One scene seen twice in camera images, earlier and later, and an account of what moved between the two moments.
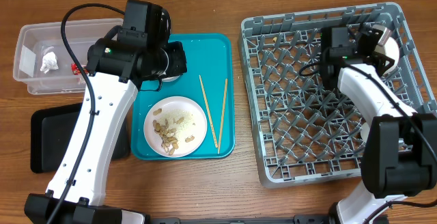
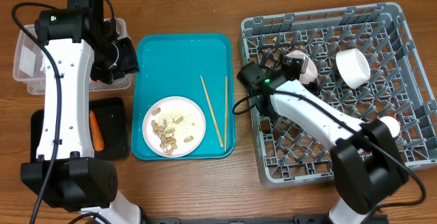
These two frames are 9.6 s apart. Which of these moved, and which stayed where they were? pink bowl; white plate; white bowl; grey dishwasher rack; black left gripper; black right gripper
Moved: black left gripper; pink bowl; white bowl; black right gripper
Stayed: white plate; grey dishwasher rack
